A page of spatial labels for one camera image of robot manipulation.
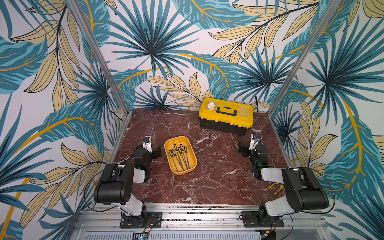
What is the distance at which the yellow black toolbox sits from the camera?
0.97m

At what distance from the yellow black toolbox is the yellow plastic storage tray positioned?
200 mm

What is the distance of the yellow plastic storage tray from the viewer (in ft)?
3.01
